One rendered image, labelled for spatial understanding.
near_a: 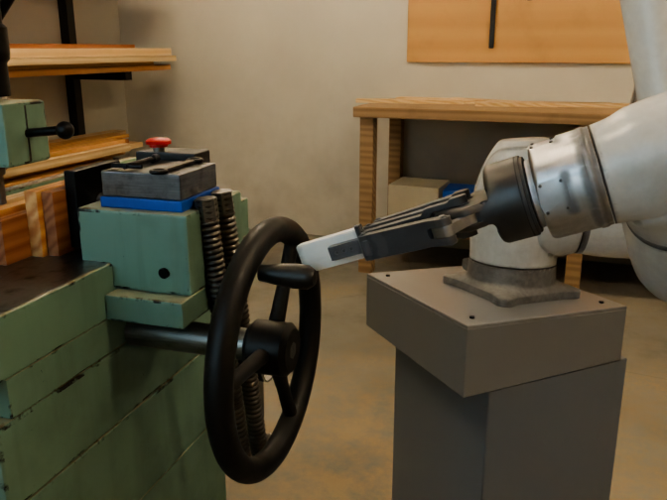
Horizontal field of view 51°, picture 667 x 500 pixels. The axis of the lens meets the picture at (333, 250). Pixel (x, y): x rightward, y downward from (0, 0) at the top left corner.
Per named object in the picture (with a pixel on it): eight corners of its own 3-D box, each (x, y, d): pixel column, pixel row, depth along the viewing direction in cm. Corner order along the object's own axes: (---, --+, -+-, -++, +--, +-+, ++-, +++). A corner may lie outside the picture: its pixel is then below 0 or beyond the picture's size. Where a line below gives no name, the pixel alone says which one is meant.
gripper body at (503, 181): (525, 147, 67) (433, 176, 70) (521, 161, 59) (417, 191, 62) (547, 221, 68) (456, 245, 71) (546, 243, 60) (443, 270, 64)
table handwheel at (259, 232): (342, 339, 96) (274, 540, 76) (210, 322, 102) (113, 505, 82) (311, 164, 78) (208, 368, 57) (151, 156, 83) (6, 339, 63)
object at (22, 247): (7, 266, 76) (0, 221, 75) (-6, 264, 77) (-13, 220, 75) (133, 215, 99) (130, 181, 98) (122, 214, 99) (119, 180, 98)
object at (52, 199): (59, 256, 80) (52, 192, 78) (48, 255, 80) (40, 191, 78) (136, 224, 94) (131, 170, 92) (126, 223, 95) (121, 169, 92)
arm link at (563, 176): (589, 130, 57) (515, 153, 59) (618, 236, 58) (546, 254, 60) (585, 120, 65) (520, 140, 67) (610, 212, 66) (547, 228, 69)
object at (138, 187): (182, 212, 74) (179, 161, 73) (92, 206, 77) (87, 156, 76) (234, 189, 86) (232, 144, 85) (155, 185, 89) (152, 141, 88)
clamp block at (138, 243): (189, 299, 75) (184, 216, 73) (80, 286, 79) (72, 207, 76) (245, 260, 89) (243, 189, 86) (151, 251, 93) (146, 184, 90)
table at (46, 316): (50, 431, 55) (41, 360, 53) (-234, 379, 64) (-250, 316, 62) (306, 237, 111) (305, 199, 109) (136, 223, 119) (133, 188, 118)
